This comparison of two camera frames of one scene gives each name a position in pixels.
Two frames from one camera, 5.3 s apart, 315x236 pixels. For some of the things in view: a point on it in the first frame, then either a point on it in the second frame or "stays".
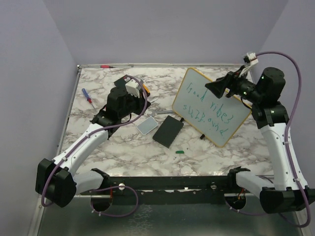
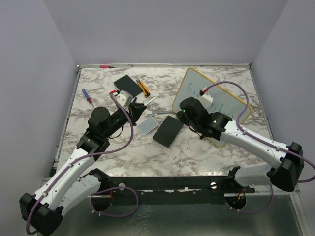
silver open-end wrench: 154,112 stays
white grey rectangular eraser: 147,125 stays
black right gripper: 230,81 to 182,117
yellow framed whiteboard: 218,120 stays
